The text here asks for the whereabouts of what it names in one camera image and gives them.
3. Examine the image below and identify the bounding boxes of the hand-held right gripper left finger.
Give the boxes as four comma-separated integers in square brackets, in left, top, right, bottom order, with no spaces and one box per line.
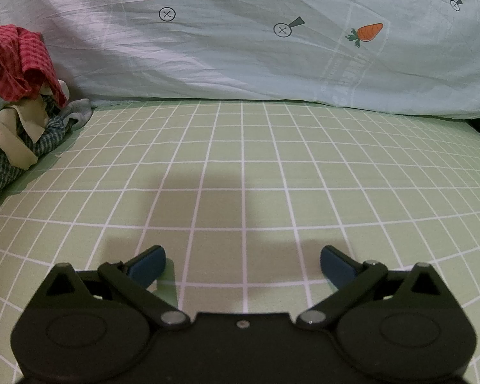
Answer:
[40,245,191,331]

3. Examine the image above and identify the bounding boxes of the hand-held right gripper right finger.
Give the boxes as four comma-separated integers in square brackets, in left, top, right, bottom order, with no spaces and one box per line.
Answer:
[295,245,445,331]

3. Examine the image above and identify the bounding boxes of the beige cloth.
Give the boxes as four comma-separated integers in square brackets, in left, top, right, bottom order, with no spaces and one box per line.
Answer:
[0,97,51,171]

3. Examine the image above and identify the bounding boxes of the carrot print light quilt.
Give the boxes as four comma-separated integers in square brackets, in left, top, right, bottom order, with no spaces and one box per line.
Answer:
[0,0,480,121]

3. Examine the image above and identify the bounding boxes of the grey garment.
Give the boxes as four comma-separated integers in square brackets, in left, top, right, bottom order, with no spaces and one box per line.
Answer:
[56,98,93,132]

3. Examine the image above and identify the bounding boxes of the red checked garment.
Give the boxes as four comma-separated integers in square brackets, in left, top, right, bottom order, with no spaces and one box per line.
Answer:
[0,25,70,107]

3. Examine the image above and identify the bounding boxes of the dark green plaid shirt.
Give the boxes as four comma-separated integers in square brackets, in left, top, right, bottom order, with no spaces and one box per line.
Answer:
[0,102,70,219]

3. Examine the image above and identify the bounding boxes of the green grid bed sheet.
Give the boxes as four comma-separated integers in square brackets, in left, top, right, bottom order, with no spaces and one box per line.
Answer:
[0,100,480,384]

